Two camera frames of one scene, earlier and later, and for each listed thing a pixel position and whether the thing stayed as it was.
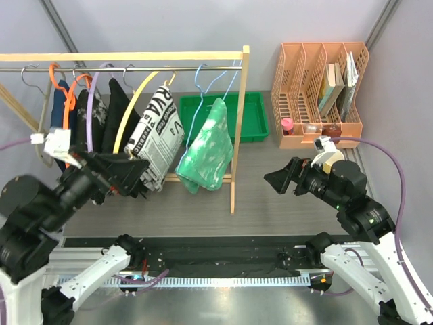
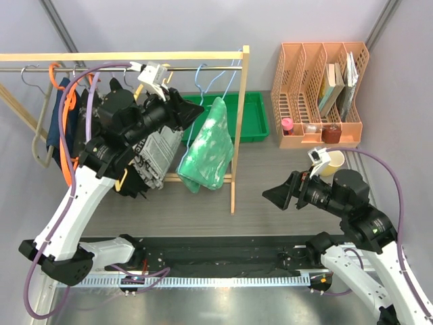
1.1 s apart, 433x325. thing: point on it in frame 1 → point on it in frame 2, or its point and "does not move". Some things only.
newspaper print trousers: (156, 137) does not move
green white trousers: (210, 155) does not move
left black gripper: (114, 172) → (185, 111)
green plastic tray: (195, 110) does not move
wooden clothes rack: (241, 102) does not move
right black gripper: (296, 170) → (297, 183)
